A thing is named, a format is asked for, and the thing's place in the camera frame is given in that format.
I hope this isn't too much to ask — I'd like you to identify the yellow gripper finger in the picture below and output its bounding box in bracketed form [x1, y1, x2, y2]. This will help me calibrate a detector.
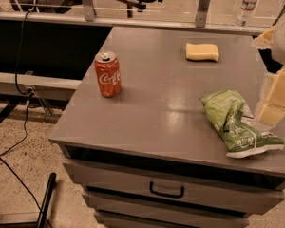
[252, 26, 275, 50]
[255, 66, 285, 126]

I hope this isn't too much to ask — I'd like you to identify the green jalapeno chip bag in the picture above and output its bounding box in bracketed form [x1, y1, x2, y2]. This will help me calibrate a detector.
[199, 90, 284, 159]

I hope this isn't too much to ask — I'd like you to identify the orange coke can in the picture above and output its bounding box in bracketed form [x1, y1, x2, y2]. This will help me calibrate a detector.
[94, 51, 122, 97]

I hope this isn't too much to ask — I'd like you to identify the clear plastic water bottle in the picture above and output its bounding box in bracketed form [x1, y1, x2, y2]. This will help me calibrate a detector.
[235, 0, 258, 28]

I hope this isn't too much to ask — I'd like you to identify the yellow sponge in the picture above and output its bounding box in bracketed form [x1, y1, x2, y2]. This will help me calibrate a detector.
[185, 43, 219, 62]

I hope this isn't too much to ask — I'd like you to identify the black metal stand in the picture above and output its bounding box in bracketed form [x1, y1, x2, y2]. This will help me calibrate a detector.
[0, 172, 58, 228]

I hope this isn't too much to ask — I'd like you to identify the right metal bracket post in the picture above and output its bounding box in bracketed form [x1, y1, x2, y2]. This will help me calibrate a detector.
[195, 0, 211, 29]

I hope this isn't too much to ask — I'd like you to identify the metal bracket post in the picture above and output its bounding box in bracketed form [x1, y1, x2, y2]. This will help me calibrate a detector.
[195, 0, 211, 29]
[82, 0, 96, 21]

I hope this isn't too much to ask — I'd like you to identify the black drawer handle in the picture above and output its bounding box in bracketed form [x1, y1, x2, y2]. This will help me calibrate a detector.
[149, 181, 184, 199]

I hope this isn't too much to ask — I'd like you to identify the left metal bracket post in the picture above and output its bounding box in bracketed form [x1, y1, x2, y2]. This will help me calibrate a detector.
[82, 0, 96, 21]

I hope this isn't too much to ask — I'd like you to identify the black power cable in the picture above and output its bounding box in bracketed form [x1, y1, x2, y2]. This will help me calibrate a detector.
[0, 9, 55, 228]

